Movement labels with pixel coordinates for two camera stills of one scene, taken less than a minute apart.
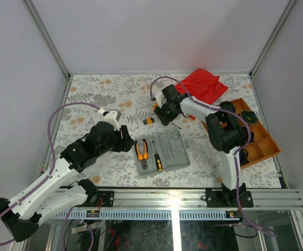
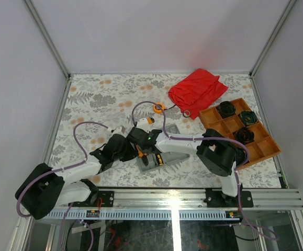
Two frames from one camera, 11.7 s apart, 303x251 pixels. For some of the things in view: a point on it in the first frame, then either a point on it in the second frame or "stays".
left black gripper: [125, 138] → [133, 154]
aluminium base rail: [183, 204] stays
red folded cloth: [203, 86] stays
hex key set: [149, 121] stays
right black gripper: [160, 114] → [147, 136]
